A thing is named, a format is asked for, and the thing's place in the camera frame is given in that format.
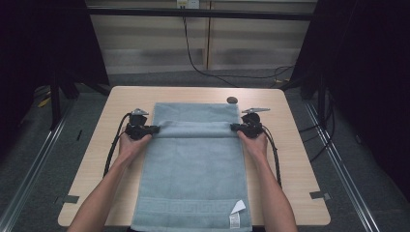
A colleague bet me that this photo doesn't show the long black wall cable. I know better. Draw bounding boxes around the long black wall cable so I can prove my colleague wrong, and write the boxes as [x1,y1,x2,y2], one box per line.
[182,15,295,88]

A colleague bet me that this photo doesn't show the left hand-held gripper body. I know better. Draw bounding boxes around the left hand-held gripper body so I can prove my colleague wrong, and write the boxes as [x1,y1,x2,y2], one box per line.
[124,107,153,141]

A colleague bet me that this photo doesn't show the right hand-held gripper black cable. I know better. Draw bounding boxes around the right hand-held gripper black cable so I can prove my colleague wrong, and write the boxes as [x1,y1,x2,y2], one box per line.
[262,125,283,189]

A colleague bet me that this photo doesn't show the black horizontal bar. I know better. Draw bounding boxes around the black horizontal bar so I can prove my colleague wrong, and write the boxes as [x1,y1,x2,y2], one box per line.
[86,8,316,22]

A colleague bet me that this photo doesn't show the dark curtain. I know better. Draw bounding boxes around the dark curtain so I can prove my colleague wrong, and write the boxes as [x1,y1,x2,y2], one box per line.
[0,0,110,158]
[290,0,410,202]

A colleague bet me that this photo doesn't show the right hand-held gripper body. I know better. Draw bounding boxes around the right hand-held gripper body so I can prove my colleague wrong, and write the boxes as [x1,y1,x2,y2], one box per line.
[241,107,272,140]

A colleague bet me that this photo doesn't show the blue-grey towel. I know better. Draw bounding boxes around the blue-grey towel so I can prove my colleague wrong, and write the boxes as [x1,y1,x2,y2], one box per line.
[130,101,253,232]

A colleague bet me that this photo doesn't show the person's right hand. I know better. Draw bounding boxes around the person's right hand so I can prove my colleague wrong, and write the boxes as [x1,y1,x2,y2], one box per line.
[237,130,269,162]

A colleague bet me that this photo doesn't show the yellow floor item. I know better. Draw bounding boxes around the yellow floor item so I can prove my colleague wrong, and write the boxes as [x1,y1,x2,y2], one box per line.
[37,96,53,108]

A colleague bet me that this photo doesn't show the white wall socket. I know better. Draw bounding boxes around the white wall socket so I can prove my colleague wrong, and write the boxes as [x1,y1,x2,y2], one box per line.
[176,0,201,10]

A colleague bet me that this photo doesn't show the aluminium floor rail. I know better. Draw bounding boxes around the aluminium floor rail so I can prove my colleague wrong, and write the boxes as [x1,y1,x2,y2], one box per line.
[0,105,74,232]
[304,102,382,232]

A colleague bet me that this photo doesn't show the person's left hand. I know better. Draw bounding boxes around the person's left hand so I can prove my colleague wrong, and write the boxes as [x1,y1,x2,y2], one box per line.
[118,131,154,162]

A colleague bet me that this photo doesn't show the left hand-held gripper black cable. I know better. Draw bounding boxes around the left hand-held gripper black cable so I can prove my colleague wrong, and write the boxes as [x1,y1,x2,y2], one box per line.
[102,112,133,179]

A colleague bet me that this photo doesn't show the wooden vertical wall strip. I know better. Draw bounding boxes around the wooden vertical wall strip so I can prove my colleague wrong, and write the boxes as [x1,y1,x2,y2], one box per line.
[204,1,213,71]

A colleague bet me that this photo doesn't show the black metal stand post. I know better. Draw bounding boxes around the black metal stand post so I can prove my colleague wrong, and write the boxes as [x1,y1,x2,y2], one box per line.
[49,75,63,131]
[316,72,327,128]

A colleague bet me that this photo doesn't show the black floor cables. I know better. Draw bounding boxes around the black floor cables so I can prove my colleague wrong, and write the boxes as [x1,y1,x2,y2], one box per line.
[298,96,337,162]

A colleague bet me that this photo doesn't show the grey tape strip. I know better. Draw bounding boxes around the grey tape strip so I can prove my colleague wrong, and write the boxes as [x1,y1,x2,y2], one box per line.
[309,190,333,201]
[54,194,81,205]

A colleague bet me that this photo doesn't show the hand-held gripper black cable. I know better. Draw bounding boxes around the hand-held gripper black cable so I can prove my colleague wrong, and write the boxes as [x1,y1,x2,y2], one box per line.
[102,112,133,179]
[262,125,283,189]

